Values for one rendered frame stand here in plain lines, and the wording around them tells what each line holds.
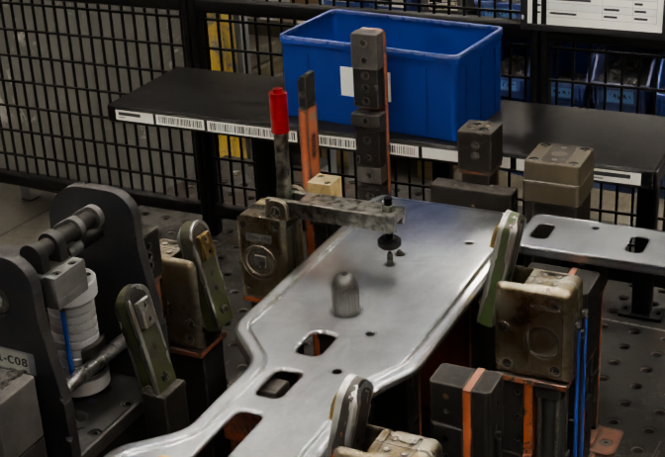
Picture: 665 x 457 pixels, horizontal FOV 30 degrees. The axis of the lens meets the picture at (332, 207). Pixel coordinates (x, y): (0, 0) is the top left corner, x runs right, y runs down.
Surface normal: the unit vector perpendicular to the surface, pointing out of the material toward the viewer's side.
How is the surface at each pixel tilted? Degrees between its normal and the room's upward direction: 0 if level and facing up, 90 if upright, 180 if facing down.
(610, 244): 0
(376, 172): 90
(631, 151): 0
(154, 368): 78
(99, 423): 0
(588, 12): 90
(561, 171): 88
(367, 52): 90
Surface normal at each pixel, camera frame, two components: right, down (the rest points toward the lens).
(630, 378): -0.05, -0.91
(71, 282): 0.90, 0.14
